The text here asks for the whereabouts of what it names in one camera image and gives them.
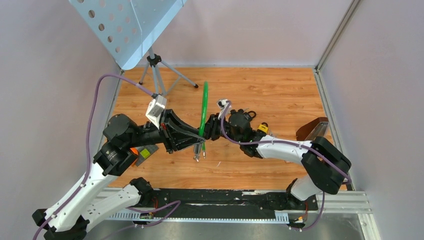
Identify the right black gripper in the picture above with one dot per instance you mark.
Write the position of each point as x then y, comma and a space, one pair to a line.
211, 127

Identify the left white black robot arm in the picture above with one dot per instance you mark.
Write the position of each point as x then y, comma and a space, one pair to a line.
77, 213

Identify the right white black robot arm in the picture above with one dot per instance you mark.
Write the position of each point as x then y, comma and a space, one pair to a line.
326, 167

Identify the black padlock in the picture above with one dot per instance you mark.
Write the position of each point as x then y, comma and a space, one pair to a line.
250, 115

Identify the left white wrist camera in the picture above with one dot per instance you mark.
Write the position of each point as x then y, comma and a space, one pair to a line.
155, 109

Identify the orange grey brick toy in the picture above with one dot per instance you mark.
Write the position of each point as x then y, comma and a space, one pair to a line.
143, 153

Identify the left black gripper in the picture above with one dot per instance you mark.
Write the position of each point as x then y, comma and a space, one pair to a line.
173, 138

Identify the light blue music stand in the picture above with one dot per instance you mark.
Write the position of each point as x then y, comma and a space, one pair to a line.
129, 28

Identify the yellow padlock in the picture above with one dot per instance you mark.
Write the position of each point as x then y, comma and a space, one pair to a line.
263, 127

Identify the green cable lock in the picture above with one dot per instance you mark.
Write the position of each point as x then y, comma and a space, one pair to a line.
200, 149

